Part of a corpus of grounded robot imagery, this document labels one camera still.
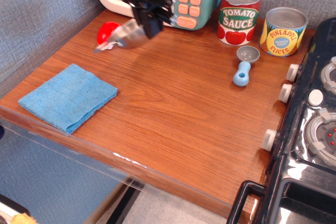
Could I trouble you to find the blue folded towel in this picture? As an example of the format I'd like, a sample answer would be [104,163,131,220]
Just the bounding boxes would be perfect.
[18,64,118,134]

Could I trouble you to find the white stove knob middle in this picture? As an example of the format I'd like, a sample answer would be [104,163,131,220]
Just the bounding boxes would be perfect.
[278,84,293,103]

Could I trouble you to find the pineapple slices can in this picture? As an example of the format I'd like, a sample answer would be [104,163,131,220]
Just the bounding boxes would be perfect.
[259,7,308,57]

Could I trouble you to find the grey stove burner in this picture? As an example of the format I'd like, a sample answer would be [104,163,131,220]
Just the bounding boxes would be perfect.
[304,108,335,167]
[320,56,336,94]

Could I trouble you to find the black oven door handle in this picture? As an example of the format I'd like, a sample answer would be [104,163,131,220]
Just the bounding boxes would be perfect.
[227,180,266,223]

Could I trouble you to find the grey front stove burner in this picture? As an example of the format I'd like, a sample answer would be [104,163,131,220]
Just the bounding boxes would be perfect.
[304,108,335,167]

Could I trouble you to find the grey rear stove burner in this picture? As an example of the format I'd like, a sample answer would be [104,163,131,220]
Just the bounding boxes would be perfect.
[320,56,336,94]

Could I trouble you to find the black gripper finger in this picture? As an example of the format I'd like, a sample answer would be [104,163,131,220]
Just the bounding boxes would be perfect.
[132,7,147,26]
[143,11,163,39]

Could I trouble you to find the black toy stove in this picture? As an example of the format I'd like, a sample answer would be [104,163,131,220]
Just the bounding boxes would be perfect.
[226,17,336,224]

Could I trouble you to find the red white toy sushi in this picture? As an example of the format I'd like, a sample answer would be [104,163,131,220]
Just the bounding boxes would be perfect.
[97,22,121,46]

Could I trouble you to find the white stove knob front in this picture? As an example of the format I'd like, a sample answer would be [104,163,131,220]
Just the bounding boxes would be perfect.
[262,129,277,152]

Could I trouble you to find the white round stove button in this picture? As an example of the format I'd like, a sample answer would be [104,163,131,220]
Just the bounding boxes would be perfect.
[308,89,323,106]

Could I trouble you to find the yellow object at corner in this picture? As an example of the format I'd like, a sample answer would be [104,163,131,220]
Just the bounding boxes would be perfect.
[10,214,37,224]

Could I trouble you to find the white stove knob rear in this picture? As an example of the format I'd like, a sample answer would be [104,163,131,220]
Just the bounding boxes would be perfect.
[286,64,300,82]

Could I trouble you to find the white stove knob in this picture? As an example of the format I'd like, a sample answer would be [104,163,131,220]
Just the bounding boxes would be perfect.
[278,84,293,103]
[286,64,300,82]
[262,129,277,152]

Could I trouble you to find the tomato sauce can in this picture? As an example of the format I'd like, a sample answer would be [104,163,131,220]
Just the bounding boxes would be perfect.
[217,0,261,46]

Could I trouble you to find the blue grey measuring scoop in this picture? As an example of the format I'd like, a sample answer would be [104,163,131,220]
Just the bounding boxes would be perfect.
[233,46,260,87]

